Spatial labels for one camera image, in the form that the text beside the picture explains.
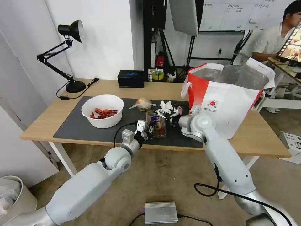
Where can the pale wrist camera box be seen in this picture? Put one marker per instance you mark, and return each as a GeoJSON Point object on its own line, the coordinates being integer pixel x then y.
{"type": "Point", "coordinates": [141, 125]}

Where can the wooden table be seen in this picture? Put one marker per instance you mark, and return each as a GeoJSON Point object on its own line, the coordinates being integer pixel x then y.
{"type": "Point", "coordinates": [42, 124]}

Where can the silver power box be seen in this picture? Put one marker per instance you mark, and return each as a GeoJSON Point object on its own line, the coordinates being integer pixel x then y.
{"type": "Point", "coordinates": [161, 212]}

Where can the white round bowl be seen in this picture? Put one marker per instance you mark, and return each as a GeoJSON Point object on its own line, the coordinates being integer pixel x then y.
{"type": "Point", "coordinates": [103, 122]}

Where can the red fire extinguisher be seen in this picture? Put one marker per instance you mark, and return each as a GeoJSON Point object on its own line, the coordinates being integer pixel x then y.
{"type": "Point", "coordinates": [160, 60]}

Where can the yellow green tape roll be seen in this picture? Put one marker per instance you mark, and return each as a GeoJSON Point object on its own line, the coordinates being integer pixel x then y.
{"type": "Point", "coordinates": [157, 75]}

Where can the clear plastic bag with bun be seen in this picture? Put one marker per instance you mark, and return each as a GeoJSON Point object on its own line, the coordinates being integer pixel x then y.
{"type": "Point", "coordinates": [144, 104]}

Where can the black tablet screen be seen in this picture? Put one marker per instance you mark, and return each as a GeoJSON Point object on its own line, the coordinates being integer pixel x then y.
{"type": "Point", "coordinates": [292, 44]}

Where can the red white takeout bag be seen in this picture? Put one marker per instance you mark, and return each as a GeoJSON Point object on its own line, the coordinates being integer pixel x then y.
{"type": "Point", "coordinates": [223, 101]}

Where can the white cardboard box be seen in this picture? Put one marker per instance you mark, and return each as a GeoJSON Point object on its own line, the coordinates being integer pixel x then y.
{"type": "Point", "coordinates": [294, 143]}

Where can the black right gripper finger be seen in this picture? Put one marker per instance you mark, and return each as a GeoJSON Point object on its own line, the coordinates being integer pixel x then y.
{"type": "Point", "coordinates": [162, 111]}
{"type": "Point", "coordinates": [167, 116]}

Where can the person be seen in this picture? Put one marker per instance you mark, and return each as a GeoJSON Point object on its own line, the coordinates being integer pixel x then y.
{"type": "Point", "coordinates": [265, 42]}

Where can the black tissue box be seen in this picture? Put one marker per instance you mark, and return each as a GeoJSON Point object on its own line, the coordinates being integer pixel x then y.
{"type": "Point", "coordinates": [130, 80]}

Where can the dark grey desk mat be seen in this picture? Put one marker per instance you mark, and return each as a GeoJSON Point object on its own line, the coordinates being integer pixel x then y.
{"type": "Point", "coordinates": [77, 127]}

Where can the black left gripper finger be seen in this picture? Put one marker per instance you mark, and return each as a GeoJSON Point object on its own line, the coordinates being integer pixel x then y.
{"type": "Point", "coordinates": [149, 136]}
{"type": "Point", "coordinates": [151, 127]}

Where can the crumpled white tissue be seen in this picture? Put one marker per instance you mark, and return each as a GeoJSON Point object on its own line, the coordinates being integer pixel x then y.
{"type": "Point", "coordinates": [167, 105]}

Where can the red crayfish shell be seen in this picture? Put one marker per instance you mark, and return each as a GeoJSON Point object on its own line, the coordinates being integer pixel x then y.
{"type": "Point", "coordinates": [94, 115]}
{"type": "Point", "coordinates": [108, 112]}

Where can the white side table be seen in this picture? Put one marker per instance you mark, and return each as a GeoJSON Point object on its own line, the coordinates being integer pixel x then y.
{"type": "Point", "coordinates": [284, 94]}

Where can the black desk lamp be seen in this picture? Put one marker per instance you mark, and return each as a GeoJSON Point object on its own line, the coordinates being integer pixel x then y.
{"type": "Point", "coordinates": [75, 86]}

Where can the grey softbox light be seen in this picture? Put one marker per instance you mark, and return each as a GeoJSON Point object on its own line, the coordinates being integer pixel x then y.
{"type": "Point", "coordinates": [184, 16]}

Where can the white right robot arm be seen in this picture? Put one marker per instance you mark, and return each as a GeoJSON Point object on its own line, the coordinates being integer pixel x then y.
{"type": "Point", "coordinates": [223, 160]}

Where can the grey trash bin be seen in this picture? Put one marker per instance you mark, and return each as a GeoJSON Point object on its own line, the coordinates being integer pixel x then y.
{"type": "Point", "coordinates": [11, 200]}

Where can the clear plastic food container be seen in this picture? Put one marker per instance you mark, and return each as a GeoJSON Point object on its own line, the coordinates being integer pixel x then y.
{"type": "Point", "coordinates": [161, 128]}

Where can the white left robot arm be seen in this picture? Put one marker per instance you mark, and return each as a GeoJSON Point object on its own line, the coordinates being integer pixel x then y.
{"type": "Point", "coordinates": [82, 188]}

